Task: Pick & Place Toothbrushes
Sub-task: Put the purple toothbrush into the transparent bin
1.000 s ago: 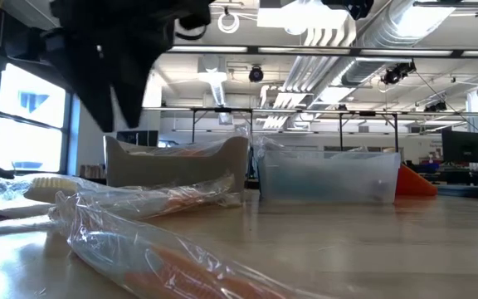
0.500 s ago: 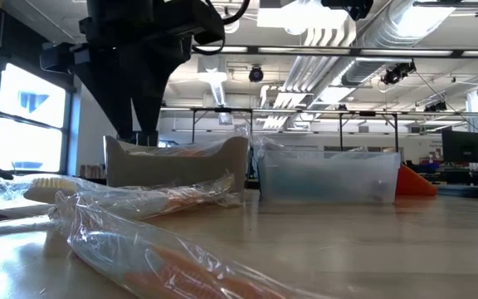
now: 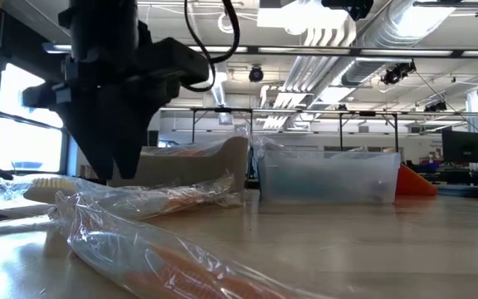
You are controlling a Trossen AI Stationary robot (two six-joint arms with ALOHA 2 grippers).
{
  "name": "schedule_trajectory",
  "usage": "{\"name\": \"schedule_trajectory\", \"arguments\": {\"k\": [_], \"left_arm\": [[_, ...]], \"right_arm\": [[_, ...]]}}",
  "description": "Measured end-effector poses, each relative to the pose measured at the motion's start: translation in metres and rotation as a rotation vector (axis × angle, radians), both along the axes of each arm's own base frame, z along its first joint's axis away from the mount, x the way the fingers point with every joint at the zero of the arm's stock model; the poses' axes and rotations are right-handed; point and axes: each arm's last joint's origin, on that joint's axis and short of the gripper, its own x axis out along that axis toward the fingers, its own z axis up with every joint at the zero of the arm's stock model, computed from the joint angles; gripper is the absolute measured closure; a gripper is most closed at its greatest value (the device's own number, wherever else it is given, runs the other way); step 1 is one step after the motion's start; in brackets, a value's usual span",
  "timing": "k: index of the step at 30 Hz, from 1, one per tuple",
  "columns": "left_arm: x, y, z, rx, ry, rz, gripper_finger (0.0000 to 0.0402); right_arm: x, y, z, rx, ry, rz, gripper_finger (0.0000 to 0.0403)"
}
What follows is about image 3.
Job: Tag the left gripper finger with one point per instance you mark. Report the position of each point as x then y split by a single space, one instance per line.
133 137
94 141

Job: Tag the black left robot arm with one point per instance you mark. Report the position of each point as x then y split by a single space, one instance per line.
102 25

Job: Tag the small brown crate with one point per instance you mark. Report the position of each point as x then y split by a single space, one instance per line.
87 171

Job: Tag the long linear ceiling light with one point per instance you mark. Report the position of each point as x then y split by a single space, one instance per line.
305 50

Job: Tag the large window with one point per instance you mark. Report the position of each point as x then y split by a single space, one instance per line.
15 141

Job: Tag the grey translucent plastic bin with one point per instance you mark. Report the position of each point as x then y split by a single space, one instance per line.
206 170

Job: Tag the black ceiling spotlight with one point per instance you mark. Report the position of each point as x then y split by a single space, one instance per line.
256 74

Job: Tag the teal plastic bin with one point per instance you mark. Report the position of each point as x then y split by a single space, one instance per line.
257 174

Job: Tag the clear plastic bin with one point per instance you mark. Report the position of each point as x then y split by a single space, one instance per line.
330 178

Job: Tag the black computer monitor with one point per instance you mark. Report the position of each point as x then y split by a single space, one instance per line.
463 145

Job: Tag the orange bin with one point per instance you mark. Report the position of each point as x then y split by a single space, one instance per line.
413 184

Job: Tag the silver ventilation duct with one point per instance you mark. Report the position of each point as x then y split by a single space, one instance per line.
382 31

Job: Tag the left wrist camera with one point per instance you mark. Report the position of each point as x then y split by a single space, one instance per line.
181 62

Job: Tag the black ceiling camera cluster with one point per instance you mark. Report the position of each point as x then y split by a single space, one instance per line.
396 72

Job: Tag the black workstation frame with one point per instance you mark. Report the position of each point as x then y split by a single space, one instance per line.
340 133

